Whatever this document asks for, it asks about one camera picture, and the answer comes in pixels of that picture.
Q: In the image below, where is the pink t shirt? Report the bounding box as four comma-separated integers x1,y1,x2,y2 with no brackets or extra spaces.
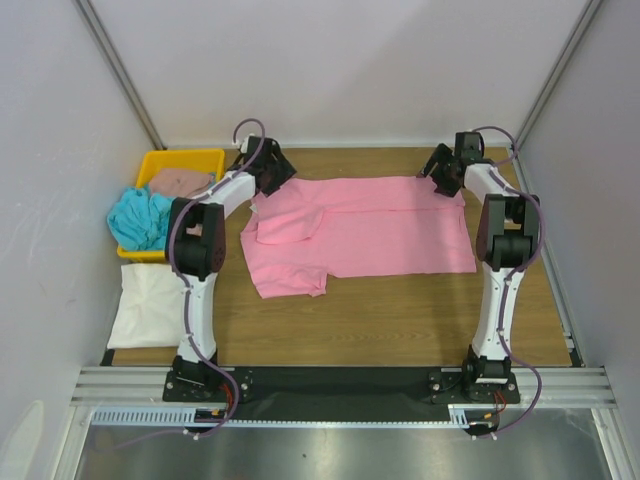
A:
240,176,476,299

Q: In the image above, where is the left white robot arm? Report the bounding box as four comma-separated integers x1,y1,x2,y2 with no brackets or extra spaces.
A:
163,136,296,402

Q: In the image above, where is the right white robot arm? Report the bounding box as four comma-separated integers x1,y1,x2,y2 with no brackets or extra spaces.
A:
419,129,545,404

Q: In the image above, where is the yellow plastic bin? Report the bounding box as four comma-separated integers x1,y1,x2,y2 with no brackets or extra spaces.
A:
116,148,225,263

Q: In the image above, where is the mauve t shirt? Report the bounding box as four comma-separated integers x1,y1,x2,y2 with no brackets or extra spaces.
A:
148,168,215,198

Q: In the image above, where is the turquoise t shirt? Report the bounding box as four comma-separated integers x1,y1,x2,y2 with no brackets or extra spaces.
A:
106,187,174,252

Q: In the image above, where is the folded white t shirt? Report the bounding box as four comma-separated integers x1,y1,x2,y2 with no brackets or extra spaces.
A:
107,263,184,349

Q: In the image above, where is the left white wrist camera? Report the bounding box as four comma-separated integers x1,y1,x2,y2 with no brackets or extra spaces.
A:
234,135,254,154

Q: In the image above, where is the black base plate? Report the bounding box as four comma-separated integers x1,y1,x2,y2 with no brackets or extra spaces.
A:
183,366,520,419

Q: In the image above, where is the grey slotted cable duct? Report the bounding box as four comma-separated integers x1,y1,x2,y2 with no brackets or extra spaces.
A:
92,405,497,430

